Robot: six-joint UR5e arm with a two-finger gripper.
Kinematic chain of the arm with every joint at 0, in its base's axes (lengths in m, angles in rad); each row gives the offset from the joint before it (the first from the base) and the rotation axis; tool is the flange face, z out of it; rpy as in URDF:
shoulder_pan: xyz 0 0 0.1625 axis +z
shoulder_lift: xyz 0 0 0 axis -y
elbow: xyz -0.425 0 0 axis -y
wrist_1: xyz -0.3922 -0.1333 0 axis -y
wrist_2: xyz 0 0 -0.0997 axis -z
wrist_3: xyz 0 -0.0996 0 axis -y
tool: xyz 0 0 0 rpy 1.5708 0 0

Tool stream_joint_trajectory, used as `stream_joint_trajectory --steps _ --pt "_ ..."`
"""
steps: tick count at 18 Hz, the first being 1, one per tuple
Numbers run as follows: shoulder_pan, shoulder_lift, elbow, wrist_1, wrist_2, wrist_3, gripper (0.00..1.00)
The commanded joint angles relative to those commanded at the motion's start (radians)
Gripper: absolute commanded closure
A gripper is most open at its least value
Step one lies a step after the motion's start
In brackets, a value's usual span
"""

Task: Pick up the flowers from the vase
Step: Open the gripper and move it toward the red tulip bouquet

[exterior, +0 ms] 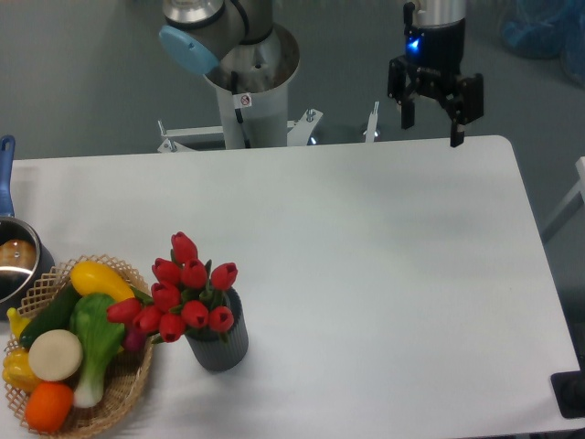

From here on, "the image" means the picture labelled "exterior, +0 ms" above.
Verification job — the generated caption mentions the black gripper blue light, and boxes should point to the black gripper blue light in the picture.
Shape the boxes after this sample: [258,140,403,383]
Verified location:
[387,18,484,147]

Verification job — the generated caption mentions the red tulip bouquet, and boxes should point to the red tulip bouquet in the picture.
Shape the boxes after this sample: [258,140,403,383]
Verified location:
[106,231,239,343]

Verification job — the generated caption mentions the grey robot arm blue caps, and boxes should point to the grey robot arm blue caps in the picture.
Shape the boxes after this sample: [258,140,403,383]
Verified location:
[159,1,484,149]

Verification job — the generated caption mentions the dark grey ribbed vase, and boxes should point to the dark grey ribbed vase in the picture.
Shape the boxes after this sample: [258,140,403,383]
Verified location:
[185,288,249,372]

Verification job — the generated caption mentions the blue plastic bag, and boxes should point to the blue plastic bag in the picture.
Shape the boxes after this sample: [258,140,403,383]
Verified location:
[498,1,584,87]

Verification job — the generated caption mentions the black device table edge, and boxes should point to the black device table edge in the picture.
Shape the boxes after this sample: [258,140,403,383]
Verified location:
[550,371,584,419]

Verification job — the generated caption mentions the purple red radish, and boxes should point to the purple red radish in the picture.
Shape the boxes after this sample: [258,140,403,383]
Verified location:
[122,327,147,352]

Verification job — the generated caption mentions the yellow squash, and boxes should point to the yellow squash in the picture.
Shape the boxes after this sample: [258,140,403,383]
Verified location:
[69,261,134,302]

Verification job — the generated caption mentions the green bok choy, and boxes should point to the green bok choy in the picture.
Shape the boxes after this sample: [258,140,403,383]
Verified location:
[69,293,125,409]

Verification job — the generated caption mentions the woven wicker basket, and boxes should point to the woven wicker basket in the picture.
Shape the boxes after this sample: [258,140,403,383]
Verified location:
[1,255,153,438]

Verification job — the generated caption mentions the dark green cucumber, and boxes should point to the dark green cucumber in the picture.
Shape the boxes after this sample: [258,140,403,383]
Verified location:
[18,284,81,348]

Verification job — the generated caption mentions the round beige bun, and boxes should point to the round beige bun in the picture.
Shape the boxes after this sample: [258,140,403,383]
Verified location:
[28,329,83,381]

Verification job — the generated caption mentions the yellow banana tip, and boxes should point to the yellow banana tip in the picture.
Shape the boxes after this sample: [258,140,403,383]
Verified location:
[6,307,31,339]

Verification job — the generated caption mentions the orange fruit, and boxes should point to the orange fruit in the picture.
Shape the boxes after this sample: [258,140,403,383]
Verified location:
[25,382,73,433]

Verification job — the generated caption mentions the yellow bell pepper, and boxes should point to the yellow bell pepper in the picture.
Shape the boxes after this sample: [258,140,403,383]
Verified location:
[2,348,42,393]

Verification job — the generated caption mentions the white frame right edge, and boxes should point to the white frame right edge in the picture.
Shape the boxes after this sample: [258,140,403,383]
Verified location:
[540,156,584,244]

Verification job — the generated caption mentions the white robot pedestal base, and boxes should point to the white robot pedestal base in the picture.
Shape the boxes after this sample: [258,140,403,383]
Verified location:
[159,24,323,149]

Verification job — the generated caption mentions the blue handled saucepan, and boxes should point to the blue handled saucepan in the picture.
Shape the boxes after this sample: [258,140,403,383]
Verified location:
[1,134,54,321]

